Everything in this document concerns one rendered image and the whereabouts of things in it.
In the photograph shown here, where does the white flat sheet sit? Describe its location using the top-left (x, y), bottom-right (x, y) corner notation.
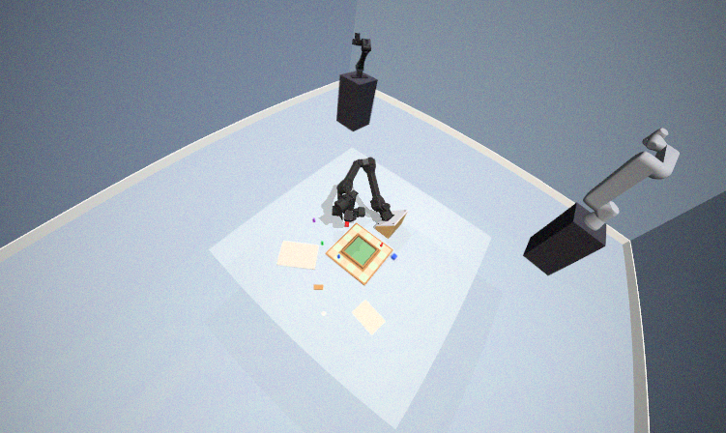
top-left (276, 241), bottom-right (319, 270)

